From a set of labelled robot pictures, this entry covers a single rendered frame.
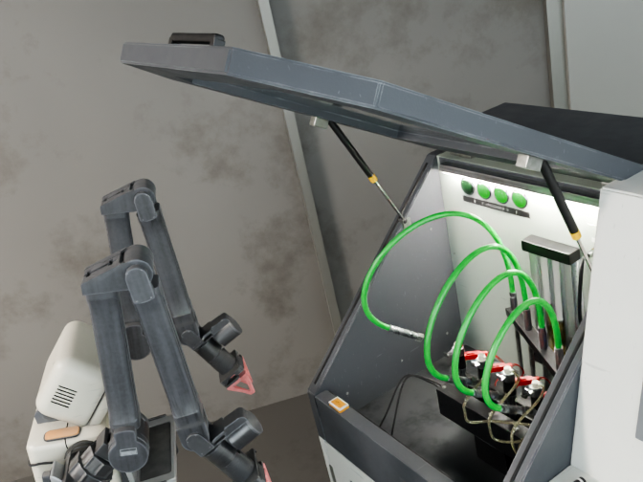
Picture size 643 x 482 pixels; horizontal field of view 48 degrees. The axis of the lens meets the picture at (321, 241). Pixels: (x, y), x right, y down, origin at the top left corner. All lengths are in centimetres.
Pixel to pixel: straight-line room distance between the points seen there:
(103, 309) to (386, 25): 208
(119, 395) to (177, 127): 178
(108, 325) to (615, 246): 94
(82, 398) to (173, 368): 27
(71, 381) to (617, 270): 111
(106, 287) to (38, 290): 201
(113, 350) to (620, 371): 95
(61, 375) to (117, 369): 21
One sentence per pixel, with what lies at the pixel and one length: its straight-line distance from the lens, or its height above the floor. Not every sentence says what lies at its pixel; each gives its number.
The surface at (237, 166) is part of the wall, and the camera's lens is 312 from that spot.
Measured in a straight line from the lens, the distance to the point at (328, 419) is 198.
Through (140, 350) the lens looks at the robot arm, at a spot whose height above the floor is 122.
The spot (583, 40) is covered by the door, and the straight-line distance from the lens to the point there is 345.
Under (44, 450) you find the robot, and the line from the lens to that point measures 168.
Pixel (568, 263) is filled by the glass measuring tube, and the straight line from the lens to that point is 177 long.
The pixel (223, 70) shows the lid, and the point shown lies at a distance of 105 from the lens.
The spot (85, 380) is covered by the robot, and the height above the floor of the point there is 133.
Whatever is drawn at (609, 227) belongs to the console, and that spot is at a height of 148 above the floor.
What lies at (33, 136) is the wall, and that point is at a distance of 312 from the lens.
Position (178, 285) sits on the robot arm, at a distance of 183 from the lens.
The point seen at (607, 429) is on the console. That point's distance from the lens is 156.
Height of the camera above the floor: 210
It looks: 24 degrees down
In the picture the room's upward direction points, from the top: 13 degrees counter-clockwise
